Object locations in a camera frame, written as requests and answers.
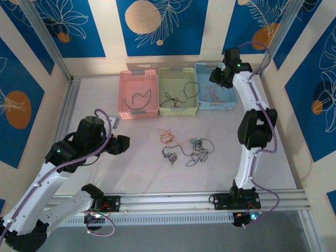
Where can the blue plastic basket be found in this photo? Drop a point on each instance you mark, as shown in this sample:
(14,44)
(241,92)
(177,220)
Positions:
(204,76)

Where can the green plastic basket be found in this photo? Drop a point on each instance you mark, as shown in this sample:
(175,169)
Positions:
(173,84)

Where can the black controller board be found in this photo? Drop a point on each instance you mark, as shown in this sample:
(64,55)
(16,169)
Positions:
(94,221)
(240,220)

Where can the aluminium frame leg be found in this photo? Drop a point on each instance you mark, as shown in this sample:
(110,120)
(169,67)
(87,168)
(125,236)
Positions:
(309,231)

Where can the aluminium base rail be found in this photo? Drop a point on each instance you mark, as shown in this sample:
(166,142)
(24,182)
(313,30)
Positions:
(162,203)

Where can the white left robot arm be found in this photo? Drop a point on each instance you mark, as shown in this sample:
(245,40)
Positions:
(44,183)

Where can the aluminium corner post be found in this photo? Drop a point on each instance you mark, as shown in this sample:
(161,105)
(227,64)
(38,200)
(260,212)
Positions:
(278,34)
(47,34)

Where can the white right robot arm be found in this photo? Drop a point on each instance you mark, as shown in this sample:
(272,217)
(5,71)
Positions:
(246,89)

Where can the aluminium side rail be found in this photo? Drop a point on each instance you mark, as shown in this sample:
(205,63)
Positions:
(69,105)

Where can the blue floral wall panel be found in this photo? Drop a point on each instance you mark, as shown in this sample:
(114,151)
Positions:
(31,47)
(183,26)
(315,65)
(13,65)
(78,31)
(236,26)
(294,39)

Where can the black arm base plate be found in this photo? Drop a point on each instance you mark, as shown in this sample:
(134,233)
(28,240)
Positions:
(113,203)
(220,202)

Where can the pink plastic basket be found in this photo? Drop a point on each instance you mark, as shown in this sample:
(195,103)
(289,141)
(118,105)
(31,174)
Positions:
(131,81)

